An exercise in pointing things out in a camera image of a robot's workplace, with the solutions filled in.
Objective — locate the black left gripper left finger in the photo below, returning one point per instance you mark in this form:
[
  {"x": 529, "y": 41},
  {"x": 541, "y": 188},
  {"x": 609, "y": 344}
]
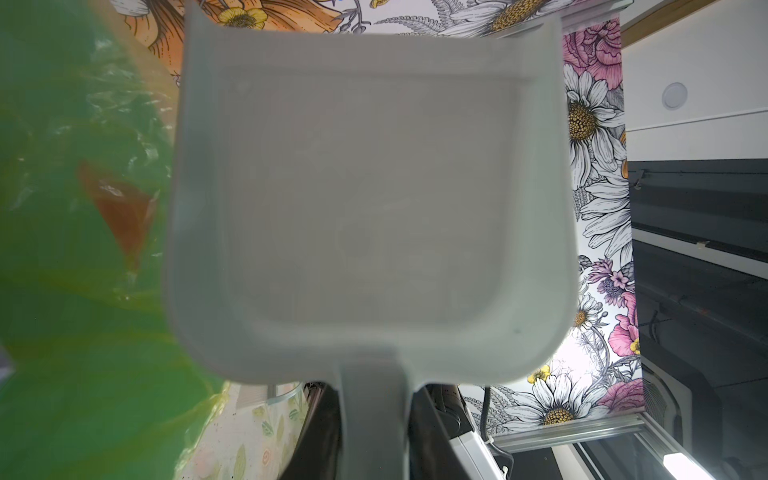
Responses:
[{"x": 317, "y": 450}]

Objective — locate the orange paper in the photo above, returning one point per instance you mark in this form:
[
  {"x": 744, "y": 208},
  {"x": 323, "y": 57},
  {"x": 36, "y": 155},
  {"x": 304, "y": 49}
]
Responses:
[{"x": 127, "y": 210}]

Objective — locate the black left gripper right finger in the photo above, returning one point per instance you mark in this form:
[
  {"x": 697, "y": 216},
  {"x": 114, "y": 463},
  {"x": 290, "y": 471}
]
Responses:
[{"x": 431, "y": 456}]

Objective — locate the aluminium corner post right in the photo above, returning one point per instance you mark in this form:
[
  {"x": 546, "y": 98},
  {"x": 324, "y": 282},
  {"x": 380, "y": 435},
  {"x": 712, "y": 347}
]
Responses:
[{"x": 569, "y": 433}]

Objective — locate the grey-green plastic dustpan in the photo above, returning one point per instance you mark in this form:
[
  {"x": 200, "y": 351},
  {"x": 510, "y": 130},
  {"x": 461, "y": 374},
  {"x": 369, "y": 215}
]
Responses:
[{"x": 373, "y": 212}]

